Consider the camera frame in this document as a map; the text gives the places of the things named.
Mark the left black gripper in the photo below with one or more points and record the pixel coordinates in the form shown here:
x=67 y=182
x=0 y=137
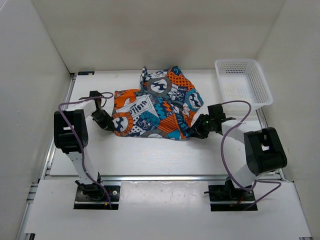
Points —
x=109 y=122

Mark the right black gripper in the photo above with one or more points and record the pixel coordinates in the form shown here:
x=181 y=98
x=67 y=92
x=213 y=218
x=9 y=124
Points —
x=200 y=133

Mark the colourful patterned shorts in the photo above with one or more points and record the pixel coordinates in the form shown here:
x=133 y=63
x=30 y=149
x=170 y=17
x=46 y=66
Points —
x=163 y=107

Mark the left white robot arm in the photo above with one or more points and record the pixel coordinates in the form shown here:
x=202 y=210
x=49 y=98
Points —
x=71 y=135

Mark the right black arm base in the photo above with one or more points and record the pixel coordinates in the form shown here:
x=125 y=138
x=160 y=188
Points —
x=224 y=197

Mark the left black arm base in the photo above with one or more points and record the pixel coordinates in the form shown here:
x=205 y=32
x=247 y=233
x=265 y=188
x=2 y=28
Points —
x=93 y=197

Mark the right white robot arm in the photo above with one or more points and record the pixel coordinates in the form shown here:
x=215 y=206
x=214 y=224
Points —
x=263 y=149

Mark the small black corner label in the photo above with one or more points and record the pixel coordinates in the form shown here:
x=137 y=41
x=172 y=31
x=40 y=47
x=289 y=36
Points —
x=86 y=73

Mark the white perforated plastic basket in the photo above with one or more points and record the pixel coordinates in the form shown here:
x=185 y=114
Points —
x=242 y=79

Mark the right aluminium side rail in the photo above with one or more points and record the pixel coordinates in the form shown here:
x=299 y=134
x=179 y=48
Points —
x=265 y=120

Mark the aluminium front rail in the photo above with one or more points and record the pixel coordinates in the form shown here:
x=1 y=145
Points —
x=117 y=178

